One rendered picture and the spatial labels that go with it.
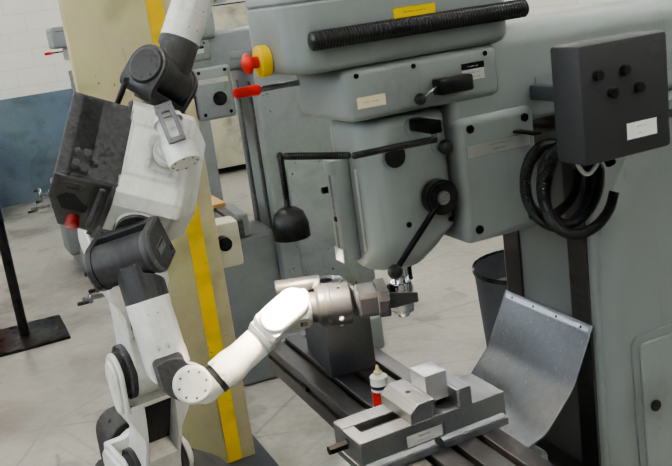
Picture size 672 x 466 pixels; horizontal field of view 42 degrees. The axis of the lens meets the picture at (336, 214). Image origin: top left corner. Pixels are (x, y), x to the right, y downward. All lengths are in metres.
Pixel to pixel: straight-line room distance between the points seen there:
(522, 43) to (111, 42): 1.89
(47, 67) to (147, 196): 8.84
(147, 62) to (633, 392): 1.27
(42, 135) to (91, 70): 7.35
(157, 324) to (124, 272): 0.12
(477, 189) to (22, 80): 9.12
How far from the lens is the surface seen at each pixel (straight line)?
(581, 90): 1.58
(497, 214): 1.81
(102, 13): 3.35
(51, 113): 10.66
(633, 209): 1.94
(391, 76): 1.65
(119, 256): 1.79
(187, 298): 3.54
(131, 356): 2.25
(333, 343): 2.19
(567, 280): 2.01
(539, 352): 2.09
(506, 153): 1.80
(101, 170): 1.84
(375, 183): 1.69
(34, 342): 5.83
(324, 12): 1.58
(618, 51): 1.62
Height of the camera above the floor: 1.87
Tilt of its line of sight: 14 degrees down
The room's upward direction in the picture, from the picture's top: 8 degrees counter-clockwise
